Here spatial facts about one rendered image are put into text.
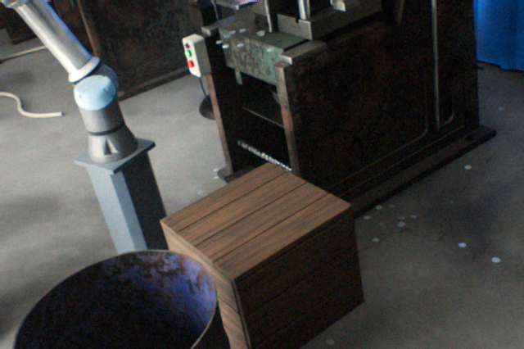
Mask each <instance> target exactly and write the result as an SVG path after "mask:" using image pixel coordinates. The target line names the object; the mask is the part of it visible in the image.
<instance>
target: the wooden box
mask: <svg viewBox="0 0 524 349"><path fill-rule="evenodd" d="M352 210H353V205H351V204H349V203H347V202H344V201H343V200H341V199H340V198H338V197H337V196H335V195H333V194H331V193H328V192H326V191H324V190H322V189H321V188H318V187H317V186H315V185H313V184H310V183H307V182H306V181H304V180H303V179H300V178H298V176H296V175H294V174H292V173H290V172H288V171H286V170H284V169H282V168H280V167H278V166H276V165H273V164H271V163H269V162H268V163H266V164H264V165H262V166H260V167H258V168H257V169H255V170H252V171H250V172H248V173H246V174H244V175H243V176H241V178H239V179H236V180H234V181H233V182H231V183H229V184H226V185H224V186H223V187H222V188H219V189H217V190H215V191H213V192H211V193H209V194H207V195H205V196H204V197H203V198H201V199H200V200H198V201H196V202H193V203H191V204H189V205H187V206H185V207H184V208H182V209H180V210H178V211H176V212H174V213H172V214H170V215H169V216H167V217H165V218H164V219H163V220H161V221H160V222H161V225H162V227H163V230H164V232H165V238H166V241H167V243H168V246H169V249H170V250H171V251H174V252H178V253H182V254H184V255H187V256H190V257H192V258H193V259H195V260H198V261H200V262H201V263H202V264H203V265H204V266H205V267H206V268H207V269H208V270H209V272H210V274H211V275H212V277H213V279H214V281H215V283H216V285H217V290H218V300H219V308H220V311H221V315H222V319H223V324H224V328H225V330H226V332H227V335H228V339H229V341H230V347H231V349H300V348H301V347H302V346H303V345H305V344H306V343H307V342H309V341H311V340H312V339H313V338H315V337H316V336H318V335H319V334H320V333H321V332H324V330H325V329H327V328H328V327H330V326H331V325H333V324H334V323H336V322H337V321H338V320H339V319H342V318H343V317H344V316H346V314H348V313H349V312H350V311H352V310H353V309H354V308H355V307H357V306H360V305H361V304H362V303H364V290H363V283H362V279H361V276H360V269H359V255H358V248H357V244H356V243H357V241H356V234H355V220H354V212H353V211H352Z"/></svg>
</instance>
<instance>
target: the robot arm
mask: <svg viewBox="0 0 524 349"><path fill-rule="evenodd" d="M1 1H2V3H3V4H4V6H5V7H11V8H14V9H15V10H16V12H17V13H19V14H20V16H21V17H22V18H23V19H24V20H25V23H27V24H28V25H29V27H30V28H31V29H32V30H33V31H34V33H35V34H37V35H38V37H39V38H40V39H41V40H42V41H43V44H44V45H46V46H47V47H48V49H49V50H50V51H51V52H52V55H53V56H54V57H56V58H57V60H58V61H59V62H60V63H61V64H62V65H63V67H64V68H66V70H67V71H68V72H69V74H70V75H69V81H70V82H71V83H72V85H73V86H74V87H75V88H74V92H75V100H76V102H77V103H78V105H79V110H80V113H81V116H82V117H83V120H84V122H85V124H86V128H87V131H88V135H89V149H88V151H89V155H90V157H91V160H92V161H94V162H96V163H111V162H116V161H120V160H123V159H125V157H127V156H129V155H131V154H132V153H134V152H135V151H136V149H137V148H138V143H137V140H136V137H135V136H134V134H133V133H132V131H131V130H130V129H129V127H128V126H127V125H126V124H125V122H124V117H123V114H122V111H121V109H120V103H119V81H118V79H117V77H116V76H115V73H114V72H113V70H112V69H111V68H109V67H108V66H105V65H104V64H102V62H101V60H100V59H99V58H98V57H91V56H90V55H89V54H88V52H87V51H86V50H85V48H84V46H83V45H82V44H81V43H79V41H78V40H77V39H76V37H75V36H74V35H73V33H72V32H71V31H69V29H68V28H67V27H66V24H65V23H64V22H63V21H62V19H60V18H59V17H58V15H57V14H56V13H55V11H54V10H53V9H52V8H51V7H50V6H49V5H48V3H47V1H46V0H1Z"/></svg>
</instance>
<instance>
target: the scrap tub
mask: <svg viewBox="0 0 524 349"><path fill-rule="evenodd" d="M12 349H231V347H230V341H229V339H228V335H227V332H226V330H225V328H224V324H223V319H222V315H221V311H220V308H219V300H218V290H217V285H216V283H215V281H214V279H213V277H212V275H211V274H210V272H209V270H208V269H207V268H206V267H205V266H204V265H203V264H202V263H201V262H200V261H198V260H195V259H193V258H192V257H190V256H187V255H184V254H182V253H178V252H174V251H171V250H164V249H146V250H141V251H134V252H125V253H121V254H117V255H114V256H108V257H106V258H103V259H100V260H98V261H96V262H94V263H92V264H90V265H86V266H85V267H83V268H81V269H79V270H76V271H74V272H73V273H72V274H70V275H69V276H67V277H65V278H63V279H62V280H61V281H59V282H58V283H56V285H55V286H52V287H51V288H50V289H49V290H47V291H46V292H45V293H44V294H43V295H42V296H41V297H40V298H39V299H38V300H37V301H36V302H35V303H34V304H33V305H32V306H31V308H30V309H29V311H28V312H27V314H26V315H25V316H24V317H23V320H22V321H21V322H20V325H19V328H18V330H16V334H15V337H14V340H13V344H12Z"/></svg>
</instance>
